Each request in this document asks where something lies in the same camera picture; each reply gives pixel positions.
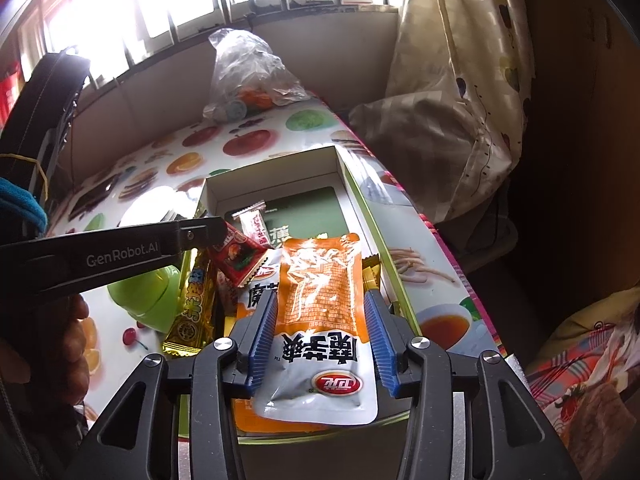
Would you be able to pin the colourful plaid cloth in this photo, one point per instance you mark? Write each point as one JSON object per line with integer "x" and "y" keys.
{"x": 575, "y": 375}

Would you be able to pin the green round container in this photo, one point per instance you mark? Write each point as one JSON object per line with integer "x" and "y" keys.
{"x": 145, "y": 300}

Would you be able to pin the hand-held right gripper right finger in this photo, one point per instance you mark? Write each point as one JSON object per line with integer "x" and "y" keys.
{"x": 382, "y": 345}

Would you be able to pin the orange white snack pouch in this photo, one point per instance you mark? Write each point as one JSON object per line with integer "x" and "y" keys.
{"x": 320, "y": 300}
{"x": 257, "y": 290}

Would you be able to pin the long gold snack bar packet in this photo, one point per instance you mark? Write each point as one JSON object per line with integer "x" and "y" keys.
{"x": 371, "y": 272}

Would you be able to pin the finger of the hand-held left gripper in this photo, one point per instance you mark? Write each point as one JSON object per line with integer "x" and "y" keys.
{"x": 200, "y": 234}

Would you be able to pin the gold snack bar blue print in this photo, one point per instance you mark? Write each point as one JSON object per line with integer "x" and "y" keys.
{"x": 192, "y": 310}

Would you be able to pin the small red snack packet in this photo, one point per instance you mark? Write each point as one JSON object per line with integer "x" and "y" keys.
{"x": 237, "y": 257}

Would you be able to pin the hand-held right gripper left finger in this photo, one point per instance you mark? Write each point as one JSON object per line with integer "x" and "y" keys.
{"x": 262, "y": 345}

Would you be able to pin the food print tablecloth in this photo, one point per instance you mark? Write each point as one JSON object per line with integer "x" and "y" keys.
{"x": 440, "y": 280}

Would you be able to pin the cream patterned curtain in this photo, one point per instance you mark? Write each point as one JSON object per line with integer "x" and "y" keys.
{"x": 450, "y": 85}

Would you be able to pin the white red patterned snack packet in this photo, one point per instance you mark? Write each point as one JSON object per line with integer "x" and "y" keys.
{"x": 252, "y": 225}

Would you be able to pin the brown cabinet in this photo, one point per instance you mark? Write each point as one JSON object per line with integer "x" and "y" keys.
{"x": 575, "y": 135}

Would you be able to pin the person's left hand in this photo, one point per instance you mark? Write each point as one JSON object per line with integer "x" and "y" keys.
{"x": 72, "y": 350}

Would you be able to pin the white green cardboard box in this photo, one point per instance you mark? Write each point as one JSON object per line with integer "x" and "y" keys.
{"x": 300, "y": 180}

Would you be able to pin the black window latch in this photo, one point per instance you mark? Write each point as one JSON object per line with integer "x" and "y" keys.
{"x": 257, "y": 7}

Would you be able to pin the clear plastic bag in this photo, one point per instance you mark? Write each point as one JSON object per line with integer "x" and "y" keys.
{"x": 250, "y": 70}

